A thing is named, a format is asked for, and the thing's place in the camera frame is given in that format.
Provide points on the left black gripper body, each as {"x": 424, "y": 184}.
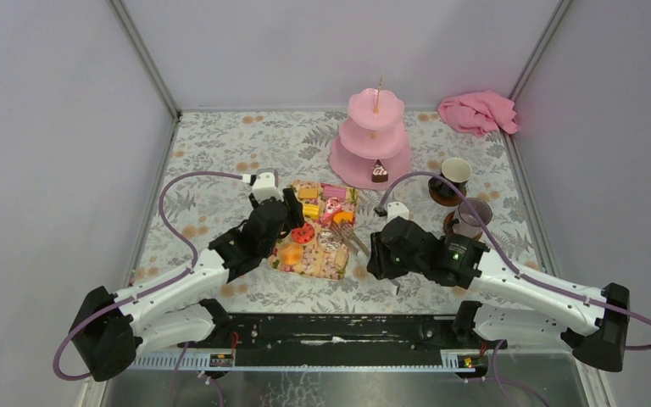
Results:
{"x": 290, "y": 208}

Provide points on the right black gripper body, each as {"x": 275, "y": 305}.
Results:
{"x": 387, "y": 264}

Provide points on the orange round pastry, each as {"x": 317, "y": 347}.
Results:
{"x": 291, "y": 253}

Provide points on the brown wooden saucer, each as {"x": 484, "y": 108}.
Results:
{"x": 465, "y": 225}
{"x": 453, "y": 201}

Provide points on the metal tongs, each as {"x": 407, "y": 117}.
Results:
{"x": 361, "y": 255}

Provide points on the red donut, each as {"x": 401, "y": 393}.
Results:
{"x": 304, "y": 234}

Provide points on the floral dessert tray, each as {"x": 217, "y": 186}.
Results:
{"x": 315, "y": 262}

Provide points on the purple mug black handle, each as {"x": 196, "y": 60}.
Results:
{"x": 478, "y": 208}

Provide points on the chocolate drizzle donut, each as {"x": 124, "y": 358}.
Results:
{"x": 329, "y": 241}

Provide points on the chocolate cake piece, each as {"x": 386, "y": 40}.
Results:
{"x": 379, "y": 173}

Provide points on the black mug white inside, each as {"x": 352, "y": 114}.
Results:
{"x": 455, "y": 170}

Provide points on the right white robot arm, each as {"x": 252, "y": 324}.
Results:
{"x": 551, "y": 311}

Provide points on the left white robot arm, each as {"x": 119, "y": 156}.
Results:
{"x": 111, "y": 330}

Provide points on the orange tart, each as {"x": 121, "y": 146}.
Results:
{"x": 346, "y": 217}

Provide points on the yellow roll cake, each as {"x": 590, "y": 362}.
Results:
{"x": 311, "y": 211}

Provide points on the strawberry cream cake slice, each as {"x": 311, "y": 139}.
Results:
{"x": 332, "y": 207}

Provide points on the tan biscuit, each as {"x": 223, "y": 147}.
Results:
{"x": 306, "y": 193}

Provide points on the pink wafer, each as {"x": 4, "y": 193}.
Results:
{"x": 336, "y": 192}

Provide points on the floral tablecloth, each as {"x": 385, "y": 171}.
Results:
{"x": 205, "y": 200}

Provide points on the pink three-tier cake stand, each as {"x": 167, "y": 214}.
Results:
{"x": 374, "y": 130}

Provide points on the pink cloth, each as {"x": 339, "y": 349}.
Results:
{"x": 479, "y": 113}

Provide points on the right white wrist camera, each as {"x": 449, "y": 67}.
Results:
{"x": 393, "y": 210}

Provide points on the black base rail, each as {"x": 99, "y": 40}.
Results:
{"x": 390, "y": 342}

